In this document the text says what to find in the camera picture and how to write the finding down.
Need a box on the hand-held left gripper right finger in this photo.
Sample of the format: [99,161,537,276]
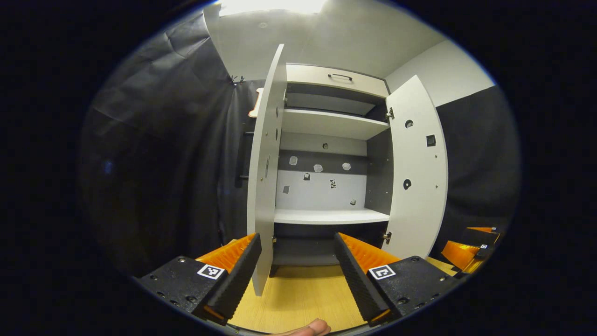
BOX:
[333,232,460,327]

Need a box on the ceiling light panel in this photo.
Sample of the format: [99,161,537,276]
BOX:
[219,0,327,14]

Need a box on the white cabinet shelf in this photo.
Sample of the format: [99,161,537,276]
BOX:
[274,208,390,225]
[282,108,390,140]

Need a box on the black backdrop cloth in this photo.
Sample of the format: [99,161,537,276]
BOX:
[79,9,521,280]

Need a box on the beige cabinet drawer front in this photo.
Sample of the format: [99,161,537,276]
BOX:
[285,64,390,98]

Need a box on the beige double-door shoe cabinet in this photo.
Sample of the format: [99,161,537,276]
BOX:
[273,63,395,278]

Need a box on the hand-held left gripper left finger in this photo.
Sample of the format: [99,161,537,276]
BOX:
[135,232,263,326]

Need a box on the black cabinet door handle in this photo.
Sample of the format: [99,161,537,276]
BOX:
[237,131,256,182]

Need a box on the beige shoe cabinet door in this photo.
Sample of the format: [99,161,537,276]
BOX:
[246,43,288,297]
[382,75,449,260]

